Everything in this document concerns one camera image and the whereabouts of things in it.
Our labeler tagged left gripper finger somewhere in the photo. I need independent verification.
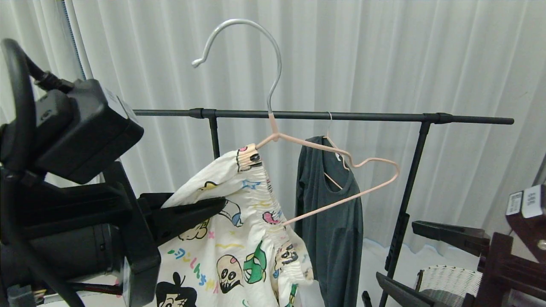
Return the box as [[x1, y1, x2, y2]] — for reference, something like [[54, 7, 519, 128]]
[[147, 196, 228, 247]]

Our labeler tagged white curtain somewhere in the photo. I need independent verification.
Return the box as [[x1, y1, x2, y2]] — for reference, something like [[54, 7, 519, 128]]
[[0, 0, 546, 256]]

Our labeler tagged black clothes rack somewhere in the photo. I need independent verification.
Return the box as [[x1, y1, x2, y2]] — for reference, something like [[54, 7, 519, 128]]
[[133, 108, 515, 307]]

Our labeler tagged pink clothes hanger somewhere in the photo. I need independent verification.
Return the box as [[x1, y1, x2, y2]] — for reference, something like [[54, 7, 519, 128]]
[[322, 112, 354, 191], [192, 18, 401, 227]]

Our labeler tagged dark grey long-sleeved shirt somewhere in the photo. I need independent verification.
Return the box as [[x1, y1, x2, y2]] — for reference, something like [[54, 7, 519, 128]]
[[294, 136, 364, 307]]

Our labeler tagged cream printed garment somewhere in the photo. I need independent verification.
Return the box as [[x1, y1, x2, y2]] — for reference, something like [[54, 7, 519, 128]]
[[156, 144, 314, 307]]

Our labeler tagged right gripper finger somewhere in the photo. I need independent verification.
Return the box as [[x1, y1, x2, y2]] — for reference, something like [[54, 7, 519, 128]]
[[412, 220, 491, 257], [375, 272, 453, 307]]

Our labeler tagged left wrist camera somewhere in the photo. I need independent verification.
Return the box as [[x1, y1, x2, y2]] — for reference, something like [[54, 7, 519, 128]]
[[0, 79, 145, 239]]

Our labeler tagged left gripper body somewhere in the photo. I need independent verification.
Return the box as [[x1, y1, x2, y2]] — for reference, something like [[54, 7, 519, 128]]
[[0, 193, 163, 307]]

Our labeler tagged white laundry basket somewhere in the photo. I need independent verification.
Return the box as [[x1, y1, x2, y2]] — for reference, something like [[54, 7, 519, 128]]
[[415, 264, 483, 307]]

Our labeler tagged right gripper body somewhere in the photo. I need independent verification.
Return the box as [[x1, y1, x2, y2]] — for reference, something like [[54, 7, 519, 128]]
[[463, 232, 546, 307]]

